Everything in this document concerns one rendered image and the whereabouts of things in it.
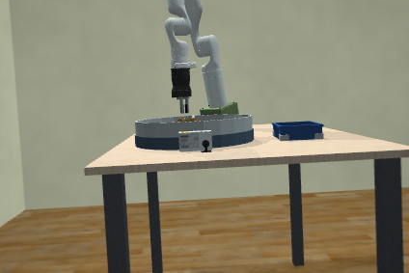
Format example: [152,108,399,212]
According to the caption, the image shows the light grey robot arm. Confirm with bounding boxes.
[165,0,228,108]

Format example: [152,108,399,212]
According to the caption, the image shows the grey round turning table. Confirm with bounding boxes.
[135,114,254,152]

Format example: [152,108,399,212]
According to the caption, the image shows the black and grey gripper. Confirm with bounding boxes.
[171,55,197,114]

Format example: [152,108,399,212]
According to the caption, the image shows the blue rectangular crate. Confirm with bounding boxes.
[272,121,324,141]

